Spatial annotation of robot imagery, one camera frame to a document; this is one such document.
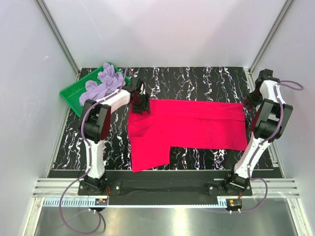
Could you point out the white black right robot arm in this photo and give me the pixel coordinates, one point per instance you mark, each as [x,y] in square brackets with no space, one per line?
[268,125]

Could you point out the aluminium frame profile right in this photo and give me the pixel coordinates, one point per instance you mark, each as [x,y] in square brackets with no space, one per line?
[272,32]

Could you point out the right orange connector box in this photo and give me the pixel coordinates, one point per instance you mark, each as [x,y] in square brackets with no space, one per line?
[234,205]

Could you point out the aluminium frame profile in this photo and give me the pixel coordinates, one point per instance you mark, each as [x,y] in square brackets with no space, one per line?
[272,32]
[57,34]

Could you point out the red t shirt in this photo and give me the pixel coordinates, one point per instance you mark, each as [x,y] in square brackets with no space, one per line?
[184,124]

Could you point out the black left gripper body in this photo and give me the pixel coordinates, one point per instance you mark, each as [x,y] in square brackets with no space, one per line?
[141,103]

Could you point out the green plastic bin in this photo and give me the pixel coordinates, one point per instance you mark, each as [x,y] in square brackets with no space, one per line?
[72,93]

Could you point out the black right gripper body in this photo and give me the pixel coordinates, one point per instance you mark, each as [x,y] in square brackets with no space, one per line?
[254,99]

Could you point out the lavender t shirt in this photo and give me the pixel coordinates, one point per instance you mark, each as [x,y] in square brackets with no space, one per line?
[110,81]

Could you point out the grey slotted cable duct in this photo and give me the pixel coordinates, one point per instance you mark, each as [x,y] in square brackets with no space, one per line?
[162,202]

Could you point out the left small circuit board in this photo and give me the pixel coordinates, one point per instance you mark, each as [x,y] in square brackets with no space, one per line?
[101,202]

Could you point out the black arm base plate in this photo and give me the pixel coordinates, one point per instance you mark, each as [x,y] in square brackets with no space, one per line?
[152,184]

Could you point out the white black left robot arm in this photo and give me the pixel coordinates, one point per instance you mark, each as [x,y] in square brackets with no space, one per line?
[95,124]

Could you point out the aluminium front rail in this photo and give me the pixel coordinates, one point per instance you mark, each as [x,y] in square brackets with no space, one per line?
[277,188]

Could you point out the aluminium frame profile left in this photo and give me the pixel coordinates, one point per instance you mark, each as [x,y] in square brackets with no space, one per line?
[57,34]

